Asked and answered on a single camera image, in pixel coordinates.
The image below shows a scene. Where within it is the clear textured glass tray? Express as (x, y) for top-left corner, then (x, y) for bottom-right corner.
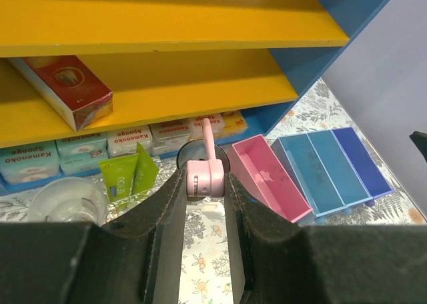
(1, 158), (187, 225)

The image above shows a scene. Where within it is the purple blue drawer box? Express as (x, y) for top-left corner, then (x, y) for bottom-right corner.
(332, 127), (394, 207)

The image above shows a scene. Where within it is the dark blue cup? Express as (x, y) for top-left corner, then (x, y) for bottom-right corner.
(176, 140), (230, 179)

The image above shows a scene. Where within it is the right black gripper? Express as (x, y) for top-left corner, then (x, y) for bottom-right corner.
(410, 131), (427, 159)

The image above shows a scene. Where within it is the blue wooden shelf unit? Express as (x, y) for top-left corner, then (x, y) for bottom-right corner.
(1, 0), (389, 147)

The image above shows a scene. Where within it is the pink drawer box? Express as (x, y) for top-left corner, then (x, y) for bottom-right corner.
(228, 135), (313, 223)

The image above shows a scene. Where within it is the light blue drawer box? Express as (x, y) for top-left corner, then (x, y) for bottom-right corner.
(271, 134), (346, 223)

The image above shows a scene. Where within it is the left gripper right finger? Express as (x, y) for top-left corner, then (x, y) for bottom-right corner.
(222, 172), (304, 304)

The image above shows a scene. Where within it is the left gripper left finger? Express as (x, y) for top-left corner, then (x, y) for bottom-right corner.
(102, 170), (186, 303)

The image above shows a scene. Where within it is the clear cup brown base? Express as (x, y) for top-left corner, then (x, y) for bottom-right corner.
(27, 177), (107, 226)

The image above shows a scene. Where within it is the green toothpaste tube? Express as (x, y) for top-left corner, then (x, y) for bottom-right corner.
(99, 154), (138, 203)
(131, 142), (159, 197)

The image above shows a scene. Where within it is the red small box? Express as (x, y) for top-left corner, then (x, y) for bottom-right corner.
(8, 55), (113, 131)

